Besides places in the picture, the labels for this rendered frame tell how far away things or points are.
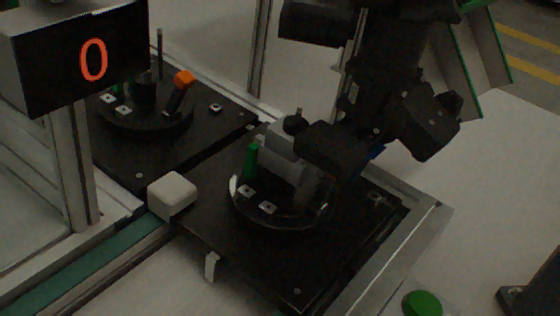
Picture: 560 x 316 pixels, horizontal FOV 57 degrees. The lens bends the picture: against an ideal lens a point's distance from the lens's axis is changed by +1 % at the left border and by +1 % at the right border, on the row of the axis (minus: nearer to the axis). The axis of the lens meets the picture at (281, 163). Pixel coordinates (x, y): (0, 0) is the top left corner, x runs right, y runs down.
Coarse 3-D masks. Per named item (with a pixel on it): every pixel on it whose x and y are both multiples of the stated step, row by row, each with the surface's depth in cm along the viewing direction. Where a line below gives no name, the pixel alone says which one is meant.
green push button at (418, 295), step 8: (408, 296) 57; (416, 296) 57; (424, 296) 57; (432, 296) 57; (408, 304) 56; (416, 304) 56; (424, 304) 56; (432, 304) 56; (440, 304) 57; (408, 312) 56; (416, 312) 55; (424, 312) 55; (432, 312) 56; (440, 312) 56
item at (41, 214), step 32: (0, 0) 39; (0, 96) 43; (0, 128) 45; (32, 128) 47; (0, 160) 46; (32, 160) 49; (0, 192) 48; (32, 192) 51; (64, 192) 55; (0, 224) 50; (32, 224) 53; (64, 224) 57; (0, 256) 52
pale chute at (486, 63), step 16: (464, 16) 89; (480, 16) 88; (464, 32) 89; (480, 32) 89; (496, 32) 87; (464, 48) 88; (480, 48) 90; (496, 48) 88; (480, 64) 90; (496, 64) 89; (480, 80) 89; (496, 80) 90; (512, 80) 88
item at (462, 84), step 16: (432, 32) 79; (448, 32) 77; (432, 48) 80; (448, 48) 78; (432, 64) 79; (448, 64) 79; (464, 64) 77; (432, 80) 79; (448, 80) 80; (464, 80) 78; (464, 96) 79; (464, 112) 80; (480, 112) 78
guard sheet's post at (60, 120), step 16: (32, 0) 40; (64, 112) 48; (80, 112) 49; (64, 128) 49; (80, 128) 50; (64, 144) 50; (80, 144) 51; (64, 160) 51; (80, 160) 53; (64, 176) 53; (80, 176) 55; (80, 192) 55; (80, 208) 56; (96, 208) 58; (80, 224) 58
